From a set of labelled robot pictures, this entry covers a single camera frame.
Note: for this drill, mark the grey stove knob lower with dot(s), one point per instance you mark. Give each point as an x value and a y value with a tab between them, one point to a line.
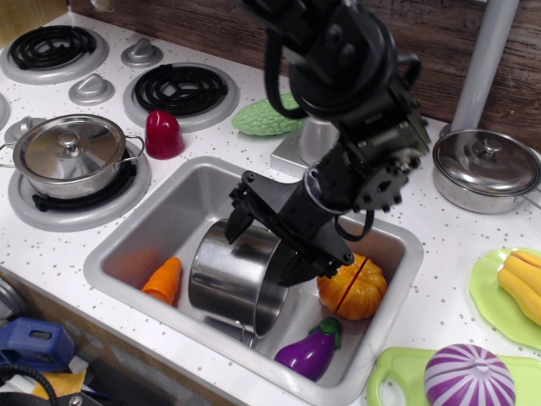
90	91

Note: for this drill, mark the purple toy eggplant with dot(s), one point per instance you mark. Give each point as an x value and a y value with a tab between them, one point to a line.
311	356

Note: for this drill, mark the green cutting board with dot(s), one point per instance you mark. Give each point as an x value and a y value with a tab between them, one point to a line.
405	367

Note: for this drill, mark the red toy pepper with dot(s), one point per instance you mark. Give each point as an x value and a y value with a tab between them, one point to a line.
163	136

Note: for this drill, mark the lidded steel pan right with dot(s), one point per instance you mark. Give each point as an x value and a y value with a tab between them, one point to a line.
485	172

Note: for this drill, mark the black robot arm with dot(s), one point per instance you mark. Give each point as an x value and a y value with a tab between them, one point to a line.
334	61

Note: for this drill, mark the yellow toy squash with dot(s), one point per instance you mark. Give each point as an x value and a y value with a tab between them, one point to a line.
520	278

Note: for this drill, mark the green toy bitter gourd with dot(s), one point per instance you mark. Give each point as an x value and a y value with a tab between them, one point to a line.
261	119

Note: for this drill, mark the purple striped toy onion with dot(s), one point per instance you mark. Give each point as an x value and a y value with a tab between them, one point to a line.
466	374

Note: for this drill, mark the yellow cloth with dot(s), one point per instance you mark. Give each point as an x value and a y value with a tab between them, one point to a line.
65	384

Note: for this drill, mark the front stove burner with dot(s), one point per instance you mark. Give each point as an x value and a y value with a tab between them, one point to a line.
84	213

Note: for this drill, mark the grey metal sink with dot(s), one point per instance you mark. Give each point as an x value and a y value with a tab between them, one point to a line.
171	223

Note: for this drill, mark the grey stove knob left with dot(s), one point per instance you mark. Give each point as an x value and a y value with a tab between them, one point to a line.
20	128

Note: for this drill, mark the stove burner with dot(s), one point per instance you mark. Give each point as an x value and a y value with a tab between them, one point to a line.
84	213
197	95
53	54

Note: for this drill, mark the orange toy carrot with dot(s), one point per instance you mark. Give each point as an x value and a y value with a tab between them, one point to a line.
165	281

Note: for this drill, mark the grey stove knob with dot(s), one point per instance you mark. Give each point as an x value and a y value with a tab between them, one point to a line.
142	54
20	128
90	91

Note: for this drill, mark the lidded steel pot on burner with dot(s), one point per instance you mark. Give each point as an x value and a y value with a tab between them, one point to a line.
71	156

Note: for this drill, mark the blue device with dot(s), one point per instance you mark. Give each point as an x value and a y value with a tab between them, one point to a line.
39	345

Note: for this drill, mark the back right stove burner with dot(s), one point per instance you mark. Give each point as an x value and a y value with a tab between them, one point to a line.
197	95

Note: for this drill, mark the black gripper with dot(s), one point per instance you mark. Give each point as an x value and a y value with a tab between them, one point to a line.
297	219

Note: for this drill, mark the grey stove knob upper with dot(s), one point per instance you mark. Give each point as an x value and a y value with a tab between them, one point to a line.
142	54

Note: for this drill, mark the green plate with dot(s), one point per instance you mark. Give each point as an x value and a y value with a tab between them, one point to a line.
496	306

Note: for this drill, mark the orange toy pumpkin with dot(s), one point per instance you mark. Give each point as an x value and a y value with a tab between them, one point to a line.
356	291

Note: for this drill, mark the grey vertical pole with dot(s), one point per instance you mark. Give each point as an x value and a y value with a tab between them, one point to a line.
487	53

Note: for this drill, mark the back left stove burner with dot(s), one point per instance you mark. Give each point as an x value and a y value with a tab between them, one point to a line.
53	54

